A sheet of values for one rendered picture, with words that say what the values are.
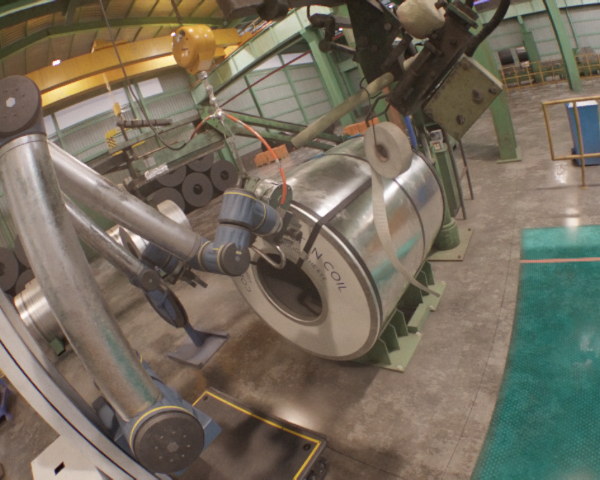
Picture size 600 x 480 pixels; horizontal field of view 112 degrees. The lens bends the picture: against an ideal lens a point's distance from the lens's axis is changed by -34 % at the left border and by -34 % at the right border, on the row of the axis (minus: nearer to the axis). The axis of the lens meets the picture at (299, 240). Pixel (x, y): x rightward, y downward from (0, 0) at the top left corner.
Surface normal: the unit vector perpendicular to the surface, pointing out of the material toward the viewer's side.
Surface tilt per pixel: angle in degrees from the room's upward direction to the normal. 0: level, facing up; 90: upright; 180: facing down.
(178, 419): 87
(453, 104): 89
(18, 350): 90
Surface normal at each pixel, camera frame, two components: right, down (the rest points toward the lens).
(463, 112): -0.61, 0.49
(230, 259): 0.69, -0.01
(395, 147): -0.84, 0.47
